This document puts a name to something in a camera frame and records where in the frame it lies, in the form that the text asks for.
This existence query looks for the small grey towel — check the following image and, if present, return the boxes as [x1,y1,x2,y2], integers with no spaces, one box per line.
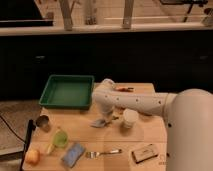
[91,118,110,128]

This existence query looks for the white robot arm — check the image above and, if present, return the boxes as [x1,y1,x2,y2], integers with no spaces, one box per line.
[92,79,213,171]

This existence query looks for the white cup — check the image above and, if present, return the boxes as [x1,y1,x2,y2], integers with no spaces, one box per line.
[123,109,139,128]

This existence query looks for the green plastic tray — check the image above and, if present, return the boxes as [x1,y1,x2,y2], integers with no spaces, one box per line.
[39,75,94,110]

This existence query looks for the green plastic cup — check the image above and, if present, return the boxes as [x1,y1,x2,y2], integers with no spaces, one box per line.
[53,130,68,148]

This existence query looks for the silver metal fork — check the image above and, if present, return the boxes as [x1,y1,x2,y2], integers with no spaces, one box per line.
[85,149,122,159]

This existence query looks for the small metal tin cup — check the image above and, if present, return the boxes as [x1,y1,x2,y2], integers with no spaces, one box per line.
[36,115,50,132]

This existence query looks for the blue sponge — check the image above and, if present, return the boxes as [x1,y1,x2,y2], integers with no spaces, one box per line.
[62,143,85,168]

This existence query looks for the brown rectangular box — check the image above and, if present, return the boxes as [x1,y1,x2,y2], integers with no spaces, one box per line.
[131,144,159,164]

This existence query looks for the yellow green fruit piece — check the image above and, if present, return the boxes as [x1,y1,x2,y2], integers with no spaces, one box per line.
[46,144,55,155]

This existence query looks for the black clamp bar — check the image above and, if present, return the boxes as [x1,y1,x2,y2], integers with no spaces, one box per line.
[19,119,36,171]

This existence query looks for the yellow apple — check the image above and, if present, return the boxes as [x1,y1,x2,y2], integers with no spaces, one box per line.
[25,149,40,165]

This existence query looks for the orange handled tool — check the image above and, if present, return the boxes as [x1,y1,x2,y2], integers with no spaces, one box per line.
[115,87,134,92]

